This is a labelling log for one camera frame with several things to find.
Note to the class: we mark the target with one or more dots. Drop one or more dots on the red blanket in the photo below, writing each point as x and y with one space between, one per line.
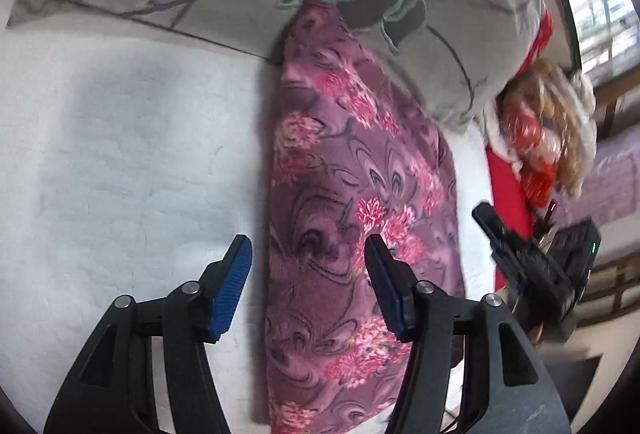
509 201

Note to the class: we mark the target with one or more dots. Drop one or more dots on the brown wooden bench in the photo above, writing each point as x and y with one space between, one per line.
612 292

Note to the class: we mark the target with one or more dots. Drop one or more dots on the white quilted bedspread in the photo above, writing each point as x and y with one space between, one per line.
130 158

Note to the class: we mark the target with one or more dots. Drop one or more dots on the red patterned pillow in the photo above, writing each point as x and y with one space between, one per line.
540 42

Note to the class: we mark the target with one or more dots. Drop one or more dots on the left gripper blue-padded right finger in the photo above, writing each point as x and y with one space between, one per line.
505 386

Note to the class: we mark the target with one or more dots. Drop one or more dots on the plastic bag of items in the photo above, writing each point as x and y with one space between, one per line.
542 125

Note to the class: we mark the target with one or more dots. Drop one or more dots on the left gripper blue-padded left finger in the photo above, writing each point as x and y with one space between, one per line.
110 387

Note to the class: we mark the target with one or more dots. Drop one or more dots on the purple pink floral garment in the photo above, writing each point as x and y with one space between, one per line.
354 155

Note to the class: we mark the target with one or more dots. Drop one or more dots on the lilac bed cover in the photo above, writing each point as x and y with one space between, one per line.
610 192

